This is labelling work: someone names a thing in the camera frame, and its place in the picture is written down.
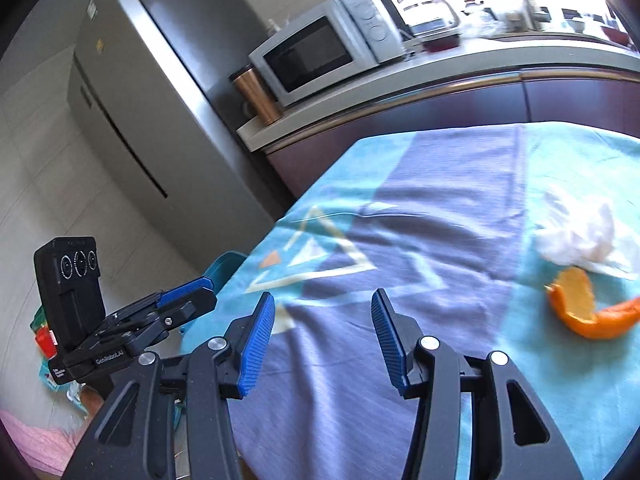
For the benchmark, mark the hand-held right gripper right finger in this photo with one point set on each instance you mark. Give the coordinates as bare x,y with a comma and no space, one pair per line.
390,340

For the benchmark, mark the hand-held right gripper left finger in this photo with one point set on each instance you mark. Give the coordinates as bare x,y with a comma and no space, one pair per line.
257,340

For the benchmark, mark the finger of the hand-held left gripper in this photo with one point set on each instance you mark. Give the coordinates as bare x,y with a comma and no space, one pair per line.
185,290

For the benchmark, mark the blue waste bin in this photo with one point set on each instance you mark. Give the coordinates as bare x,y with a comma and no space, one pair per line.
222,267

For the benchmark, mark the green snack packet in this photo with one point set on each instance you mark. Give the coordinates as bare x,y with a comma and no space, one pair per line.
39,320

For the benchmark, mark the red snack packet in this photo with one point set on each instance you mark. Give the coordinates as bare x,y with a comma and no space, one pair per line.
46,344

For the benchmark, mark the teal snack packet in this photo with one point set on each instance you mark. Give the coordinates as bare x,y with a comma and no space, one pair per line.
50,375

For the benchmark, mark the teal grey printed tablecloth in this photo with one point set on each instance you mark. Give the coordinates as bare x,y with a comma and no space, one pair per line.
400,210

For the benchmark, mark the pink cloth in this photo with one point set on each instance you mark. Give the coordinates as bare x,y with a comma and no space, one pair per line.
30,440

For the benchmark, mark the grey refrigerator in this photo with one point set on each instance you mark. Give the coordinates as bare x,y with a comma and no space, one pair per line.
165,110

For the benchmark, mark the orange peel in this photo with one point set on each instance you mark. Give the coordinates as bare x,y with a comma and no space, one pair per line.
575,310

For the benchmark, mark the copper travel mug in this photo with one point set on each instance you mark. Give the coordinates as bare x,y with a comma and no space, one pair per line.
255,95

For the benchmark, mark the crumpled white tissue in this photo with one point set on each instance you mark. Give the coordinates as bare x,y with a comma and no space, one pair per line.
575,235

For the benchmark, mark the kitchen counter cabinet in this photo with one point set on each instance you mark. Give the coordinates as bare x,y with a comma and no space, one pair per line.
450,105

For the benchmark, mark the silver microwave oven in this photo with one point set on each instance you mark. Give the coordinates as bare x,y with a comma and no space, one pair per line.
305,55

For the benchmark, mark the dark bowl with lid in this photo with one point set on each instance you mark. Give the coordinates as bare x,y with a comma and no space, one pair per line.
440,44

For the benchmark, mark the glass electric kettle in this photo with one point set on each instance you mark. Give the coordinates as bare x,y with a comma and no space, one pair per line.
430,15

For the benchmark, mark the clear plastic bag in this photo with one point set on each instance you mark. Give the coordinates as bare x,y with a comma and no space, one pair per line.
480,22

